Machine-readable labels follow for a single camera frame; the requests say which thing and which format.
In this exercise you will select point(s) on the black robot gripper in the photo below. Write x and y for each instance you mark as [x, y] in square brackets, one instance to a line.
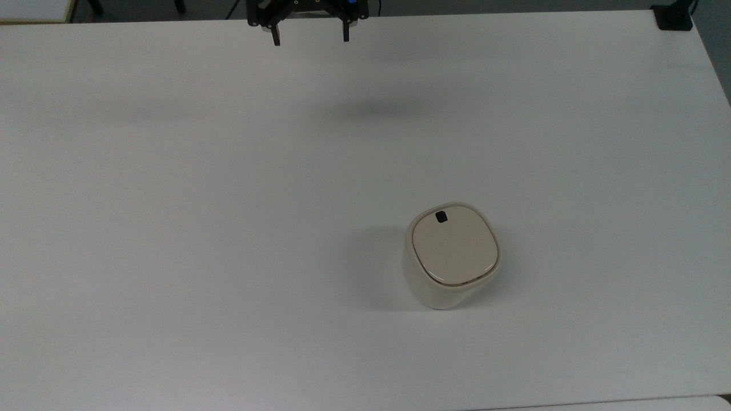
[308, 7]

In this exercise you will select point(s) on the cream trash bin lid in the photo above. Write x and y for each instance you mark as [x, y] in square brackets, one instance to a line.
[455, 245]

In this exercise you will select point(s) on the cream trash bin body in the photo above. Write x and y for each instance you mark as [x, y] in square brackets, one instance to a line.
[420, 282]

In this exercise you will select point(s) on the black chair leg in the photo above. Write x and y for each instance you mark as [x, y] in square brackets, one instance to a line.
[95, 5]
[179, 5]

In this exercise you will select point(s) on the white side table with wood edge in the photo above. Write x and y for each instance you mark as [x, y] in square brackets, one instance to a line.
[34, 10]

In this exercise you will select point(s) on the white adjacent table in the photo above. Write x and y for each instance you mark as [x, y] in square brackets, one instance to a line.
[628, 404]

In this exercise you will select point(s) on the black table clamp mount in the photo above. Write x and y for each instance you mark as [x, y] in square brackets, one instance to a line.
[674, 16]

